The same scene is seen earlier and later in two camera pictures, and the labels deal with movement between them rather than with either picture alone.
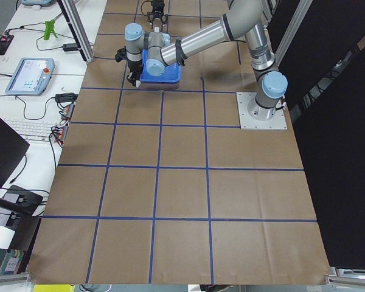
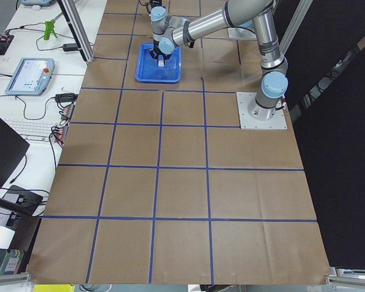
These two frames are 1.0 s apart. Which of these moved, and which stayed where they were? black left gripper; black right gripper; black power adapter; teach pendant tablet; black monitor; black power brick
Moved: black left gripper; black right gripper
Stayed: black power adapter; black power brick; teach pendant tablet; black monitor
